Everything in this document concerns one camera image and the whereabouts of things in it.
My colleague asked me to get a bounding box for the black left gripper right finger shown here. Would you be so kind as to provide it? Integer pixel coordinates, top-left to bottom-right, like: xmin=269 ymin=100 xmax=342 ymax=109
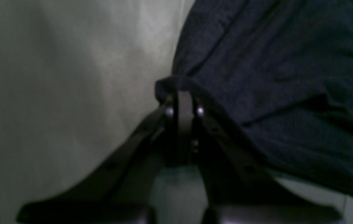
xmin=185 ymin=92 xmax=342 ymax=224

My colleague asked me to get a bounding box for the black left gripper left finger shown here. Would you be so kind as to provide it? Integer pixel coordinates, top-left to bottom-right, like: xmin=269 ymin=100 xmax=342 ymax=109
xmin=16 ymin=92 xmax=187 ymax=224

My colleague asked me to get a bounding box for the dark grey t-shirt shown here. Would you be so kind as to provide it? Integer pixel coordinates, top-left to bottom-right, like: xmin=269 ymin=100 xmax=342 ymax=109
xmin=155 ymin=0 xmax=353 ymax=196

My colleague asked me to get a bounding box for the light green table cloth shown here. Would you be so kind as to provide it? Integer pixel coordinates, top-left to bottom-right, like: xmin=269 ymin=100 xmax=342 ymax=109
xmin=0 ymin=0 xmax=353 ymax=224

